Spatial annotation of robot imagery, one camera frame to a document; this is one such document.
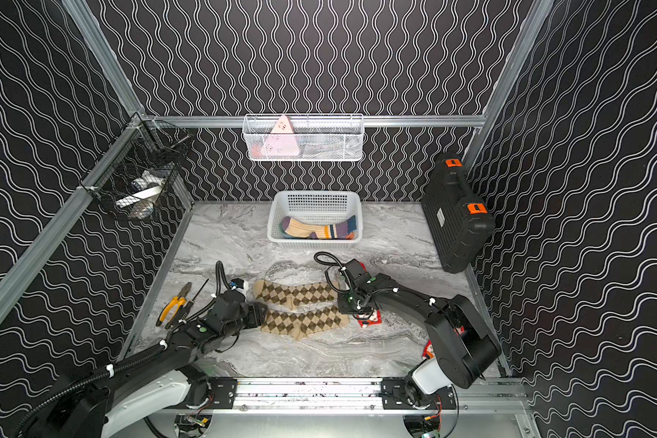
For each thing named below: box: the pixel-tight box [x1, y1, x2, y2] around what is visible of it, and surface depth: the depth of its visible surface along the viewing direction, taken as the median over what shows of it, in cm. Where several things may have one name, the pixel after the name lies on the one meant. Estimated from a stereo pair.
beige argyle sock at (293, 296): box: [251, 279, 340, 310], surface depth 95 cm
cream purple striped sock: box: [281, 215, 357, 240], surface depth 108 cm
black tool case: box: [420, 152, 496, 274], surface depth 92 cm
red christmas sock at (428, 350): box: [421, 339, 436, 360], surface depth 83 cm
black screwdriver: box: [178, 278, 210, 322], surface depth 92 cm
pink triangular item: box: [260, 114, 300, 157], surface depth 92 cm
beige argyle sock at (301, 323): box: [260, 304, 350, 341], surface depth 89 cm
